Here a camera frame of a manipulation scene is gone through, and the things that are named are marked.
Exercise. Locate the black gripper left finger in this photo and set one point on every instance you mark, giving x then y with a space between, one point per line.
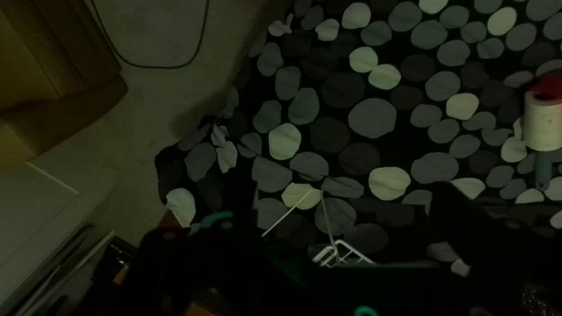
194 269

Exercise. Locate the black grey-spotted tablecloth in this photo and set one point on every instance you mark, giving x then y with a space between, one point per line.
352 117

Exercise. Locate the white flat cabinet panel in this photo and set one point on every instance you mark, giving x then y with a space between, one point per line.
41 222

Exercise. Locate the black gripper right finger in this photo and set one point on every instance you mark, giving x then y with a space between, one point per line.
498 257

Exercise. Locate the brown wooden furniture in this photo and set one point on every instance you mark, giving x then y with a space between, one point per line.
41 76

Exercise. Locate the white cylinder with red cap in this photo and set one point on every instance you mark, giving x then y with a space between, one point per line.
545 117

